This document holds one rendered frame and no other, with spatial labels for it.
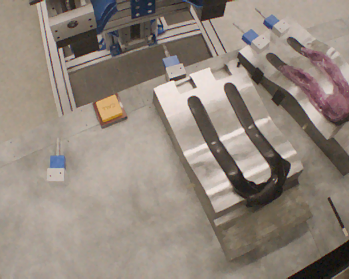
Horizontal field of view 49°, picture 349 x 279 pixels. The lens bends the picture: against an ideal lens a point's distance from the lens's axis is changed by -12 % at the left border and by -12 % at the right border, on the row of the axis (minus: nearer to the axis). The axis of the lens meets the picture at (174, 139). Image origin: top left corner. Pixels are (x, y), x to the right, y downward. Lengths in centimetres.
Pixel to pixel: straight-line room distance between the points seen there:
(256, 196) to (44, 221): 58
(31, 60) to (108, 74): 58
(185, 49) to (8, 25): 114
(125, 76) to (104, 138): 78
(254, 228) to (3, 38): 189
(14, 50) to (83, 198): 143
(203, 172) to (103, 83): 99
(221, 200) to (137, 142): 31
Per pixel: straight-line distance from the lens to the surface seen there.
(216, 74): 121
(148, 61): 197
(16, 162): 123
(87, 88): 193
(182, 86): 118
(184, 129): 111
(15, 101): 225
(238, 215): 109
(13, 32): 250
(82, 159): 118
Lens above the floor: 192
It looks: 70 degrees down
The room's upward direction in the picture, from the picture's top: 7 degrees clockwise
